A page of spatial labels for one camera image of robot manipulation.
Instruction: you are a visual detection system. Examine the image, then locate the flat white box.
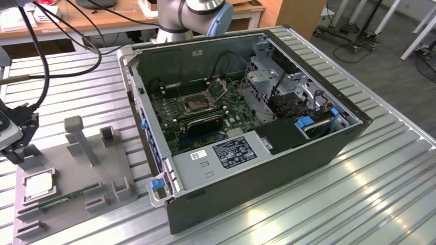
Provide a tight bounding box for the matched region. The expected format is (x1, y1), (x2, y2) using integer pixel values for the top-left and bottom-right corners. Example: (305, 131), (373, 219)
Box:
(0, 7), (39, 33)

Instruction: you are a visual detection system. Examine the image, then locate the black looped cable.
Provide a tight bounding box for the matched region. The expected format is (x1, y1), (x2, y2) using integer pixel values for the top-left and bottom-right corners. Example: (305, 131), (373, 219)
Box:
(208, 52), (239, 80)

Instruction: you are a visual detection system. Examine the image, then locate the wooden cabinet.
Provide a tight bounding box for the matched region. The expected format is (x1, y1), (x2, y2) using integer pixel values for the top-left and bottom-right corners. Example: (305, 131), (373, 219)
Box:
(260, 0), (328, 41)

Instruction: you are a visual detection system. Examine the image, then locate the grey plastic parts rack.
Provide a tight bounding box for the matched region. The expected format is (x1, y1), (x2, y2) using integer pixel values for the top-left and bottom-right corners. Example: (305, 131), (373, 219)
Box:
(12, 115), (139, 242)

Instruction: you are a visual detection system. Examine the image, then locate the silver metal drive cage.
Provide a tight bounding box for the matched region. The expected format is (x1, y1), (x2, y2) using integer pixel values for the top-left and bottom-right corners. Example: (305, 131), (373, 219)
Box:
(244, 56), (284, 115)

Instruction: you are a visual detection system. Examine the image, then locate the thick black camera cable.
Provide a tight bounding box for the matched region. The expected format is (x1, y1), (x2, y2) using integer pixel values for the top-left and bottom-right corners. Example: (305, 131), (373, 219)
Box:
(16, 4), (52, 110)

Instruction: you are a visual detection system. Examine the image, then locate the black graphics card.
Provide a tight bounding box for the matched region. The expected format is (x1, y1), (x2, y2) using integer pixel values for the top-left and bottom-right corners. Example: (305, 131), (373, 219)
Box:
(185, 116), (225, 137)

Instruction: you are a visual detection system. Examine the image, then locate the white table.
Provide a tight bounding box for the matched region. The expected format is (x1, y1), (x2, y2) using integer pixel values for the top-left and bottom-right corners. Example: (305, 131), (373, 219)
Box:
(400, 0), (436, 61)
(327, 0), (401, 36)

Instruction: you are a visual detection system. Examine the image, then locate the silver optical bay bracket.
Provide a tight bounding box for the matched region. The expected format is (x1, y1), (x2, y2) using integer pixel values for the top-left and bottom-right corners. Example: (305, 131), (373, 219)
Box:
(253, 35), (275, 58)

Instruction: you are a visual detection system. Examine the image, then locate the dark grey rounded object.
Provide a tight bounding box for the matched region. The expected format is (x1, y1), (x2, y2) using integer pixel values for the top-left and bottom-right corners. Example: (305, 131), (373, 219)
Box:
(0, 47), (12, 67)

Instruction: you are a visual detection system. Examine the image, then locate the black wheeled stand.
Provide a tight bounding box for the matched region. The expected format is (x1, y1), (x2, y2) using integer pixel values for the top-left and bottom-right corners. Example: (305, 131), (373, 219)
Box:
(313, 0), (381, 53)

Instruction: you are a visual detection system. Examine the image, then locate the green motherboard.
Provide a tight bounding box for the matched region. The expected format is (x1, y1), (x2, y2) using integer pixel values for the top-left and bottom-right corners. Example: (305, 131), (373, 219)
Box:
(149, 79), (263, 156)

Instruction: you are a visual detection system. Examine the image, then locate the silver square CPU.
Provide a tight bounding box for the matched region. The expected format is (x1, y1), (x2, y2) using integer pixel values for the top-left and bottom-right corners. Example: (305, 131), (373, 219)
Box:
(25, 174), (56, 199)

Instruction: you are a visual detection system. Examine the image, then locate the black plastic shroud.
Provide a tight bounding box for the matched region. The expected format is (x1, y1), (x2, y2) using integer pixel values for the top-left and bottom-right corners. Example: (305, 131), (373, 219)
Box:
(253, 118), (311, 155)

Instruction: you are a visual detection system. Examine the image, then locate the green RAM stick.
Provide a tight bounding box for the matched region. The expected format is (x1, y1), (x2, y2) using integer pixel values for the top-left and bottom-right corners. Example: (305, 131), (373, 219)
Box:
(39, 184), (100, 212)

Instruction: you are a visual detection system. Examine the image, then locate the black open PC case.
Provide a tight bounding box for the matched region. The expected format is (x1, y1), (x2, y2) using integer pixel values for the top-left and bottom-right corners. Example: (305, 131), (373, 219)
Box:
(116, 24), (375, 235)

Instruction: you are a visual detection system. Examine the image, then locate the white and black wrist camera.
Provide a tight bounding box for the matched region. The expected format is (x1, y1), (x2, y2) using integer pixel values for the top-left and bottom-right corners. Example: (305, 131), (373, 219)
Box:
(0, 103), (40, 152)

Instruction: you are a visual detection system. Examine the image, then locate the small printed white box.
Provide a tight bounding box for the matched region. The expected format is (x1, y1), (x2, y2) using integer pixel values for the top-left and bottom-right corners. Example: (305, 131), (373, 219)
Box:
(33, 5), (61, 24)

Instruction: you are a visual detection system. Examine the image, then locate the CPU socket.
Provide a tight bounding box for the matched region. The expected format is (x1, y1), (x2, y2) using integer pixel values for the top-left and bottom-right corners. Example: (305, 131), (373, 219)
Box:
(181, 93), (213, 115)

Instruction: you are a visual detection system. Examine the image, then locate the metal socket cover frame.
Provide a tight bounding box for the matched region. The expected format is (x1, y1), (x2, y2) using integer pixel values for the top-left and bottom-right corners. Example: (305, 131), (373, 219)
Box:
(204, 78), (229, 100)

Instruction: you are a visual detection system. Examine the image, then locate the dark round monitor base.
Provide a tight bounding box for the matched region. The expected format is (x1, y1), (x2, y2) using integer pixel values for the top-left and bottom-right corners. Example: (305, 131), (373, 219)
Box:
(75, 0), (117, 10)

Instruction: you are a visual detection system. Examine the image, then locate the black RAM slot bank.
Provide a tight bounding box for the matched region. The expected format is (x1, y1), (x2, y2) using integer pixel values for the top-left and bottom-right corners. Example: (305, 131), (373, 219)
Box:
(159, 78), (209, 100)
(173, 112), (224, 125)

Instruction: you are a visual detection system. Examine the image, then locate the silver power supply unit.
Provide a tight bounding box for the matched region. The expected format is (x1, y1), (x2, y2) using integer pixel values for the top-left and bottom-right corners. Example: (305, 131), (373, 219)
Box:
(172, 131), (273, 191)

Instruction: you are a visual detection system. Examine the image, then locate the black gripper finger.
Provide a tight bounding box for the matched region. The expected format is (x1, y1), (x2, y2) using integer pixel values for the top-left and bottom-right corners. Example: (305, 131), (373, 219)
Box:
(7, 113), (40, 164)

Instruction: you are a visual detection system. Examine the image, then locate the hard disk in blue carrier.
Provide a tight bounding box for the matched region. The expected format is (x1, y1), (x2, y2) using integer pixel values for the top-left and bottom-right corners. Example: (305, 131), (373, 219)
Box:
(295, 116), (333, 140)

